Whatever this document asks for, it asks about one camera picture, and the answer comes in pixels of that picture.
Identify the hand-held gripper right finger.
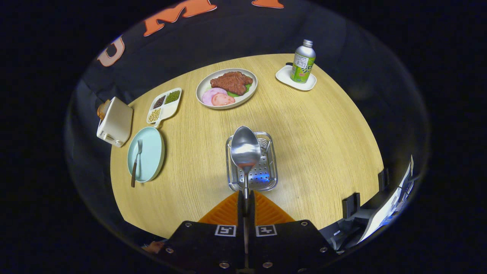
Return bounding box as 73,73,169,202
249,190,337,274

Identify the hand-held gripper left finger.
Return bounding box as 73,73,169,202
160,190,246,274

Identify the metal spoon with wooden handle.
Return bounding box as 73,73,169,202
230,126,262,213

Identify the metal fork with wooden handle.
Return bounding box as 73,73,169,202
131,139,143,188

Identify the perforated metal basket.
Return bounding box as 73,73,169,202
226,131,279,192

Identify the black clamp block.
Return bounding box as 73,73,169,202
342,193,361,219
377,168,390,192

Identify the light blue plate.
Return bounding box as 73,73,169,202
127,126,166,183

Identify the reddish ham slice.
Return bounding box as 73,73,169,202
211,93,236,107

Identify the pale pink ham slice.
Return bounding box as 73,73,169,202
202,88,228,106

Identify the green lettuce leaf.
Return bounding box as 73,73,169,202
228,83,252,97

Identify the white divided tray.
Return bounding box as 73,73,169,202
146,88,182,128

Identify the brown meat slab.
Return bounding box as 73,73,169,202
210,71,253,96

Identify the white paper sheet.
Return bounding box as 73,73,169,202
358,155,415,244

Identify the beige plate with meat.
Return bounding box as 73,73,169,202
196,68,258,110

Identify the white square saucer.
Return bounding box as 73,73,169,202
275,64,317,91

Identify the white toaster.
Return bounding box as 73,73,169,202
96,97,134,148

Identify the silver and green bottle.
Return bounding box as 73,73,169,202
290,39,317,84

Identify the toasted bread slice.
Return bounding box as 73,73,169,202
97,100,111,120

